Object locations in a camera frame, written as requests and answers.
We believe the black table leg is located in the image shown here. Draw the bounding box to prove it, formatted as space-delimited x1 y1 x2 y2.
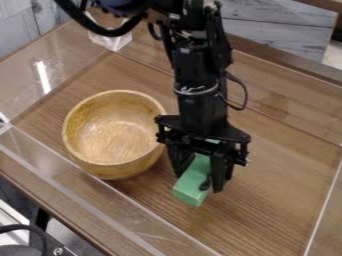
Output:
31 208 51 231

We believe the clear acrylic tray wall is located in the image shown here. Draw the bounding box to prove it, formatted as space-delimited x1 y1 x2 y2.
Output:
0 120 221 256

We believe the black cable under table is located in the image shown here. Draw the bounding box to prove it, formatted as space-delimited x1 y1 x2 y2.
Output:
0 224 48 256

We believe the green rectangular block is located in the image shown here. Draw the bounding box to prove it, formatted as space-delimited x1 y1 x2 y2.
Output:
173 152 210 207

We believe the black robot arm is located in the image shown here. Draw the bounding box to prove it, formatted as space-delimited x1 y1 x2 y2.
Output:
54 0 251 193

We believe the brown wooden bowl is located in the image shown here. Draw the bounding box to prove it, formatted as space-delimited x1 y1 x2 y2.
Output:
62 89 166 180

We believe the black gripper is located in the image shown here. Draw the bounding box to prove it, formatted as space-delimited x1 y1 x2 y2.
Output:
155 84 251 193

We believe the clear acrylic corner bracket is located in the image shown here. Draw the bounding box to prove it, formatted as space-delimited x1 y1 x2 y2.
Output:
84 11 134 53

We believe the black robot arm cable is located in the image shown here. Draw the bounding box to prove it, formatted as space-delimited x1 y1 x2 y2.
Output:
218 70 249 112

